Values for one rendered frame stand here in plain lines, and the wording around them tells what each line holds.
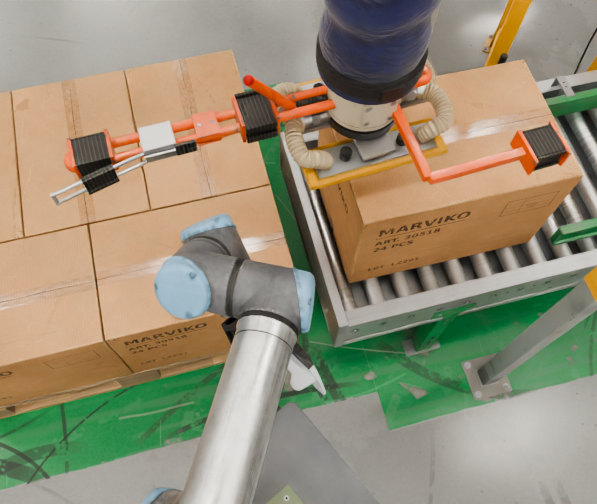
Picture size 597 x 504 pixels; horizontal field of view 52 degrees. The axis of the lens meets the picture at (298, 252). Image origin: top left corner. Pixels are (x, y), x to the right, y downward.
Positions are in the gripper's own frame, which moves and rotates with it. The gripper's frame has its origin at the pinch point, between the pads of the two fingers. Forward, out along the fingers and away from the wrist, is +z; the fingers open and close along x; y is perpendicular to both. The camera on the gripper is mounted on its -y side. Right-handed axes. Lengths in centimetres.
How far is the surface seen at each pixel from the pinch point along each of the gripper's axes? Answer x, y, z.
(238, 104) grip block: -12, -32, -51
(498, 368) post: -14, -100, 66
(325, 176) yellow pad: -5.1, -40.2, -28.9
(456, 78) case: 6, -99, -32
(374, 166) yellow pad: 2, -49, -26
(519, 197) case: 18, -83, 0
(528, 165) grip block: 33, -56, -16
